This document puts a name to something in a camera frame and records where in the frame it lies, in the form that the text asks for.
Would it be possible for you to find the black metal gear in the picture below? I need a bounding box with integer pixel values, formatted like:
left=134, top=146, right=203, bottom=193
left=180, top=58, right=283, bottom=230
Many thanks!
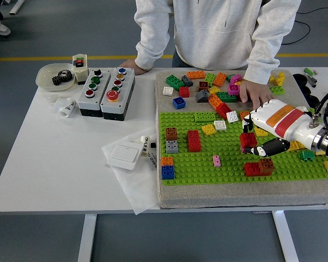
left=51, top=70, right=74, bottom=87

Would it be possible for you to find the grey foam mat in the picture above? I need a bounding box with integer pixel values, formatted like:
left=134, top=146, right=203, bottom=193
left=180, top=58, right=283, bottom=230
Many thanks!
left=155, top=69, right=328, bottom=210

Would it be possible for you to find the lime long flat brick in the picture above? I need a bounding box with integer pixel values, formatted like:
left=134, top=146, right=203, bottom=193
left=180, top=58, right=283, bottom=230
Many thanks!
left=194, top=111, right=218, bottom=123

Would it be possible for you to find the person's right hand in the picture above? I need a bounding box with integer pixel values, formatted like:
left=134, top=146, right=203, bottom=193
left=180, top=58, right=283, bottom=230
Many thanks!
left=119, top=59, right=151, bottom=76

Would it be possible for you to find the white labelled tube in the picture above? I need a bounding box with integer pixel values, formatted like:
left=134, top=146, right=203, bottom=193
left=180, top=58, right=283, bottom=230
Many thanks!
left=138, top=135, right=151, bottom=158

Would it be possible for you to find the grey emergency-stop control box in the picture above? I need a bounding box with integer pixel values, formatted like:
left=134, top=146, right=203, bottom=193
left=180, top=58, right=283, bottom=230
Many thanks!
left=100, top=67, right=136, bottom=121

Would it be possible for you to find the white desk foot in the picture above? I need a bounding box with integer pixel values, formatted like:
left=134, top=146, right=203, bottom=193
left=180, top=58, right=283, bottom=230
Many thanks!
left=1, top=0, right=25, bottom=16

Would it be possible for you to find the red six-stud toy brick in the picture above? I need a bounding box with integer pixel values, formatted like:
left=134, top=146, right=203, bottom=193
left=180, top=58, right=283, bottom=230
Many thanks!
left=187, top=130, right=202, bottom=153

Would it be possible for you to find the cream plastic bowl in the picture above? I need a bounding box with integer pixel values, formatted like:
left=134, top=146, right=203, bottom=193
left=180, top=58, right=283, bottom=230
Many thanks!
left=34, top=63, right=77, bottom=92

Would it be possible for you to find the blue square toy brick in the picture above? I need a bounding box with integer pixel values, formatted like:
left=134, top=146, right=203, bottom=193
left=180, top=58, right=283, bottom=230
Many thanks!
left=172, top=97, right=187, bottom=109
left=161, top=164, right=175, bottom=181

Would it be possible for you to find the long red toy brick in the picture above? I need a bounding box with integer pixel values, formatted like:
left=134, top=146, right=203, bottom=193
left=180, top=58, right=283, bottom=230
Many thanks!
left=243, top=162, right=276, bottom=177

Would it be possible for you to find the grey square toy brick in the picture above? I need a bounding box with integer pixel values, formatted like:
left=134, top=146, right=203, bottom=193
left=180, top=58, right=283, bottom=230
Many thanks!
left=166, top=139, right=179, bottom=154

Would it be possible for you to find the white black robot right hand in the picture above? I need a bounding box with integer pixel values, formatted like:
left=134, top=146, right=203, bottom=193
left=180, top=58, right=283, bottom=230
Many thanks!
left=241, top=99, right=322, bottom=158

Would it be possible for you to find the white wall switch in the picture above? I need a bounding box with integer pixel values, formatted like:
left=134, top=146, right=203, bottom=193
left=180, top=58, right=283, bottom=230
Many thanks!
left=106, top=143, right=143, bottom=171

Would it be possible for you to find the white pipe fitting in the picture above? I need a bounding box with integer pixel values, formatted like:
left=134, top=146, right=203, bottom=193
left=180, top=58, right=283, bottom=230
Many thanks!
left=54, top=97, right=78, bottom=118

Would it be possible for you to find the white table leg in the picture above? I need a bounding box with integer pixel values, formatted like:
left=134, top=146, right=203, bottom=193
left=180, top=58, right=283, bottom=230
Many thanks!
left=272, top=210, right=300, bottom=262
left=77, top=214, right=98, bottom=262

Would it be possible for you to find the green studded baseplate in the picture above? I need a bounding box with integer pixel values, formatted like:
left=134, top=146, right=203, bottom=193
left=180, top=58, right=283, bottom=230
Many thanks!
left=159, top=109, right=328, bottom=188

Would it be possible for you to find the orange six-stud toy brick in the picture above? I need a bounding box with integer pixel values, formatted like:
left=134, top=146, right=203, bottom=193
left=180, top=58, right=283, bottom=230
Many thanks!
left=207, top=93, right=224, bottom=109

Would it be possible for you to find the white translucent sheet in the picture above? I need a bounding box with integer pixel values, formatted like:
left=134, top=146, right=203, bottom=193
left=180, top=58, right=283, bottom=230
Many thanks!
left=101, top=126, right=162, bottom=216

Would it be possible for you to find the long green toy brick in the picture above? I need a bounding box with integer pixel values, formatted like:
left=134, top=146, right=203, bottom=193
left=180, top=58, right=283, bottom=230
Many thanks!
left=215, top=92, right=238, bottom=104
left=165, top=75, right=186, bottom=91

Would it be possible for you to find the grey four-button control box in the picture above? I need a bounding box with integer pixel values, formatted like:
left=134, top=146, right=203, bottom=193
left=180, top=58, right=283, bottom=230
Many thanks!
left=77, top=68, right=112, bottom=117

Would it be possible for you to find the person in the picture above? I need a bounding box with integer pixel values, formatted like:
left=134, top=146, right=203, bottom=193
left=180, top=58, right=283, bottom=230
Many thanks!
left=0, top=0, right=11, bottom=37
left=134, top=0, right=302, bottom=82

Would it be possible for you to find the black looped floor cable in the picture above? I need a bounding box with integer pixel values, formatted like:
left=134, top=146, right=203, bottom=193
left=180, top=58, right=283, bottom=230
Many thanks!
left=283, top=20, right=312, bottom=46

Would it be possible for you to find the cream small switch box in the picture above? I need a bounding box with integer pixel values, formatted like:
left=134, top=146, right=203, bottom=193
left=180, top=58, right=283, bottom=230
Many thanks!
left=72, top=53, right=90, bottom=86

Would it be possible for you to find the long lime toy brick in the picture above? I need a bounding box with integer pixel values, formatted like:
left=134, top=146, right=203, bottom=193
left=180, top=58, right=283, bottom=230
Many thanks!
left=270, top=85, right=286, bottom=96

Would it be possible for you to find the person's left hand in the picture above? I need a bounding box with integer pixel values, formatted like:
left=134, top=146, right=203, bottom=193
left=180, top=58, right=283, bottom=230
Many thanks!
left=239, top=80, right=276, bottom=109

